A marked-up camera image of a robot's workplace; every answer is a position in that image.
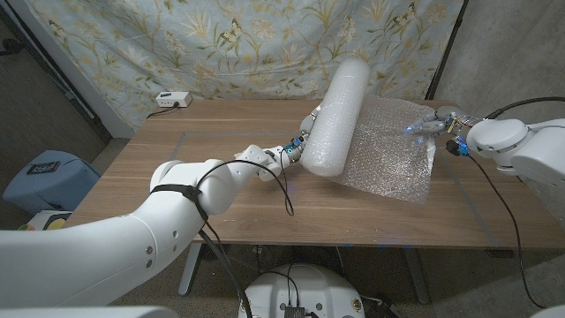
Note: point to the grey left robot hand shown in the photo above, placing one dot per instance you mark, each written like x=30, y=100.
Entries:
x=306, y=123

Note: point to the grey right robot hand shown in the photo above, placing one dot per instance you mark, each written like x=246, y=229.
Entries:
x=434, y=123

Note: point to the clear bubble wrap roll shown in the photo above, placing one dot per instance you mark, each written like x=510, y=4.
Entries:
x=340, y=119

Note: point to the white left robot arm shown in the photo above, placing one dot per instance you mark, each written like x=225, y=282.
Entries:
x=132, y=238

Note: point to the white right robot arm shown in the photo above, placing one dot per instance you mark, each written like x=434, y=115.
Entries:
x=525, y=141

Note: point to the black backdrop stand pole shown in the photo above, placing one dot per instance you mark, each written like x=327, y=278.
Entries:
x=446, y=48

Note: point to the floral printed backdrop cloth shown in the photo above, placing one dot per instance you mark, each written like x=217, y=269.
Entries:
x=220, y=44

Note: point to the white power box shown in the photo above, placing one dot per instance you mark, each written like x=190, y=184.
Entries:
x=174, y=99

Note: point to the grey table leg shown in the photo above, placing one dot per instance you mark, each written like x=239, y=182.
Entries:
x=417, y=274

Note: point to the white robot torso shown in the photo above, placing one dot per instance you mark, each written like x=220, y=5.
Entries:
x=302, y=287

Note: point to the white table leg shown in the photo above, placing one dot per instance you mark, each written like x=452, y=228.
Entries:
x=190, y=269

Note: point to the blue plastic bin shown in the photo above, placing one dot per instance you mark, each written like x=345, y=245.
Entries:
x=53, y=185

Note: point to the black patterned card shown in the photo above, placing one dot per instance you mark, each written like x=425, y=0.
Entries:
x=43, y=168

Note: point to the white box with yellow button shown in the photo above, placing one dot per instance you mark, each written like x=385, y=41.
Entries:
x=44, y=219

